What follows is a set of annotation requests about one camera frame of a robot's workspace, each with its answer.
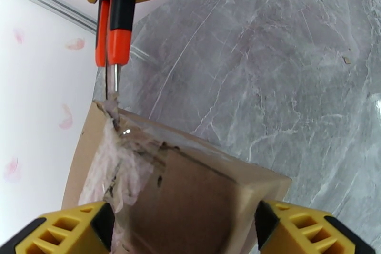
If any orange black utility knife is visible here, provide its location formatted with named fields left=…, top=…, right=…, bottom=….
left=94, top=0, right=137, bottom=130

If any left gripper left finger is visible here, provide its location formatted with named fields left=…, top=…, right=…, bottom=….
left=0, top=201, right=115, bottom=254

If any taped brown cardboard box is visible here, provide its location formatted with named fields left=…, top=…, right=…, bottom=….
left=60, top=100, right=294, bottom=254

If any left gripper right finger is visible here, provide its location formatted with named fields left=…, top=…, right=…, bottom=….
left=254, top=199, right=376, bottom=254

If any aluminium frame post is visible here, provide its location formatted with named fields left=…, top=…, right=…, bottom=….
left=0, top=0, right=99, bottom=36

